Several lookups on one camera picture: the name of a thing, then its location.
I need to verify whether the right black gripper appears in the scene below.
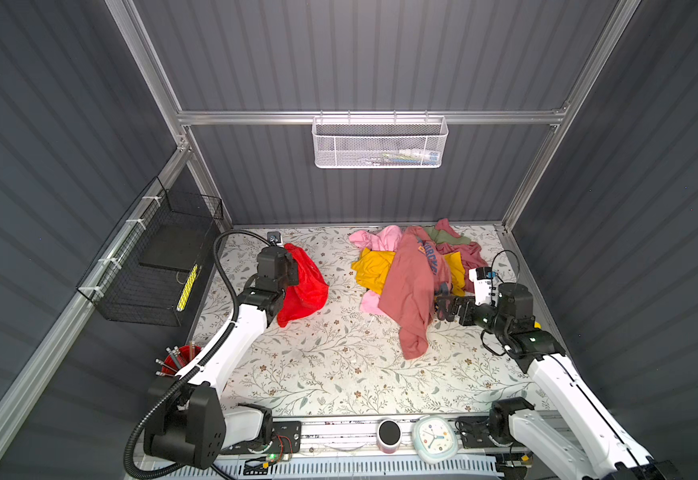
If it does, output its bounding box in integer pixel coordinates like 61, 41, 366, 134
437, 292, 508, 338

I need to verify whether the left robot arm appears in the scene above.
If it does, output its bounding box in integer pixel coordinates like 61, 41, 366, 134
126, 245, 298, 478

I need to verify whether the floral table mat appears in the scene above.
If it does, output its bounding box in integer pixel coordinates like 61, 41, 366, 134
221, 226, 552, 417

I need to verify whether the black wire basket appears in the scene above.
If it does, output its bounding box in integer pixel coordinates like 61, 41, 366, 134
78, 181, 224, 327

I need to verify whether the red cup with tools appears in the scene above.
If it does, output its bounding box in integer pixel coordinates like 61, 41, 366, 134
155, 342, 201, 377

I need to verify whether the light pink cloth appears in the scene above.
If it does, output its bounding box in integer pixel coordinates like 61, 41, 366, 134
349, 225, 403, 251

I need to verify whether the white wire mesh basket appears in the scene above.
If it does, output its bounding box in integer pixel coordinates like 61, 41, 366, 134
311, 114, 449, 169

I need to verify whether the white perforated cable tray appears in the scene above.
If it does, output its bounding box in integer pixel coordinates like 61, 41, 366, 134
147, 455, 500, 480

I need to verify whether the white analog clock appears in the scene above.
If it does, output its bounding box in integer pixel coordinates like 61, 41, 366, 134
412, 415, 459, 465

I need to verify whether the small round speaker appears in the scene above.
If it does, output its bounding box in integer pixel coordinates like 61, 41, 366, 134
376, 419, 402, 454

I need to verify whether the yellow cloth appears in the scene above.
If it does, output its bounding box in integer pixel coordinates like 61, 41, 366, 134
351, 249, 467, 296

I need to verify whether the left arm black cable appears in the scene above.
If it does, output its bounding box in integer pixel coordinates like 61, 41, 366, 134
123, 229, 278, 480

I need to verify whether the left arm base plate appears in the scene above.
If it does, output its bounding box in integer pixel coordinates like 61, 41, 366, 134
220, 421, 303, 456

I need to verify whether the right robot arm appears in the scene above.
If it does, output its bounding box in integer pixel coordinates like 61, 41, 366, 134
435, 282, 682, 479

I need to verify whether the mauve purple cloth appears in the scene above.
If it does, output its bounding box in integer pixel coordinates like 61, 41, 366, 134
435, 219, 488, 293

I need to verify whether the olive green cloth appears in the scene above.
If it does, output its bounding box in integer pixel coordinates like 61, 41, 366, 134
424, 226, 472, 245

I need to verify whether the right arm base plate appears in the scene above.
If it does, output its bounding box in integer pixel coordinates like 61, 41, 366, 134
454, 416, 524, 449

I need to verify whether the red fleece cloth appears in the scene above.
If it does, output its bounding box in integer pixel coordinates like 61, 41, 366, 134
277, 243, 329, 328

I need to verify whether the dusty rose shirt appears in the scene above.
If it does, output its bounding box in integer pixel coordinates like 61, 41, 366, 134
379, 226, 452, 360

